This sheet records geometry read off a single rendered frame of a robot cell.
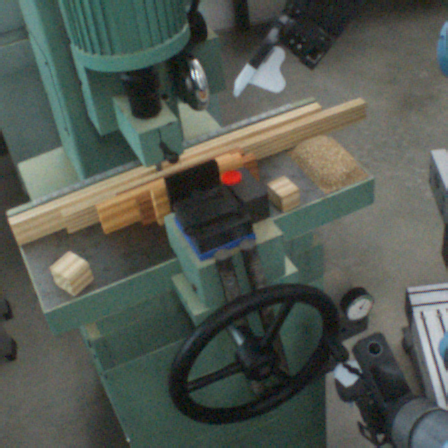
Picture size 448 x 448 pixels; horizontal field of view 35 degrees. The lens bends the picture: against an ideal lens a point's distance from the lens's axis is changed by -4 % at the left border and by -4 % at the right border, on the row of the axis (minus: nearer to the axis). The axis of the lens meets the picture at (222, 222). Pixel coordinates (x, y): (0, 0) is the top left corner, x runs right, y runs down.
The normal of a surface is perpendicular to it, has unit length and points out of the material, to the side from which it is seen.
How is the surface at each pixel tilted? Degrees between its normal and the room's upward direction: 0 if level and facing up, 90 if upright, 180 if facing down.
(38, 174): 0
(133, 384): 90
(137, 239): 0
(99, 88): 90
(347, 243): 0
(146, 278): 90
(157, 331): 90
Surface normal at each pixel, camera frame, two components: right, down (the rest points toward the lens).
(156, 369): 0.42, 0.57
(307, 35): -0.41, 0.66
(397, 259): -0.12, -0.74
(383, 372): 0.11, -0.40
